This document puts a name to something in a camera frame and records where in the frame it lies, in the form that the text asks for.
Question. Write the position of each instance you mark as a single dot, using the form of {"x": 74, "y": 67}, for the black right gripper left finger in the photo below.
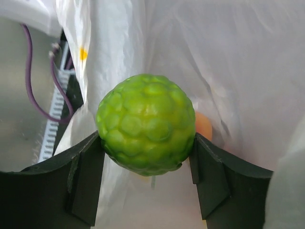
{"x": 61, "y": 192}

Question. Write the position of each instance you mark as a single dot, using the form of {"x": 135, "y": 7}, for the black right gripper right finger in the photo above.
{"x": 231, "y": 191}

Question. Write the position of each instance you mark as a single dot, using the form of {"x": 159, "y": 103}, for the fake peach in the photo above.
{"x": 203, "y": 126}

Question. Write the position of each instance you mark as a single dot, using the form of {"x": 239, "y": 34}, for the green bumpy fake fruit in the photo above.
{"x": 147, "y": 125}

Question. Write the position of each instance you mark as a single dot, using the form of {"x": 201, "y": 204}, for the translucent white plastic bag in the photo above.
{"x": 242, "y": 65}

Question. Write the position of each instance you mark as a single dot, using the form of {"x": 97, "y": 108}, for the white slotted cable duct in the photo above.
{"x": 60, "y": 75}

